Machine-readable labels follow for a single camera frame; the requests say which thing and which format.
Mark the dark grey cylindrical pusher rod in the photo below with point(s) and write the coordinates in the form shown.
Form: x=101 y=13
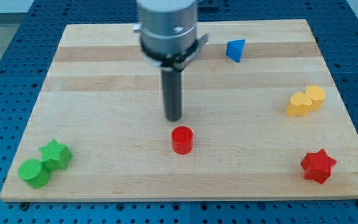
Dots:
x=171 y=88

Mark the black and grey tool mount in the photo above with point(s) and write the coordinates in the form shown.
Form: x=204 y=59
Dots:
x=170 y=52

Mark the red cylinder block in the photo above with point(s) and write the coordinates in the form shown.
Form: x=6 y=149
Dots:
x=182 y=140

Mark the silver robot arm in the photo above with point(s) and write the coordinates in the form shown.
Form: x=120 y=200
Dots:
x=162 y=16

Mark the green star block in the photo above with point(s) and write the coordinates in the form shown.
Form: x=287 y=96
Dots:
x=55 y=156

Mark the red star block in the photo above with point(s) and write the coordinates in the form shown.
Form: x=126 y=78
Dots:
x=318 y=166

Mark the blue triangle block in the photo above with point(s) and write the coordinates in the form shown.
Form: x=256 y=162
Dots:
x=234 y=49

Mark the wooden board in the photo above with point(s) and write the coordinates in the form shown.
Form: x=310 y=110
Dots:
x=104 y=101

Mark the yellow heart block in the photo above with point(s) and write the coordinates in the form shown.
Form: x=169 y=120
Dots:
x=299 y=105

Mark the yellow hexagon block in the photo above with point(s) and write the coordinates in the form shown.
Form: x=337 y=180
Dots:
x=317 y=96

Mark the green cylinder block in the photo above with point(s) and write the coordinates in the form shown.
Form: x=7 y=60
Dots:
x=34 y=173

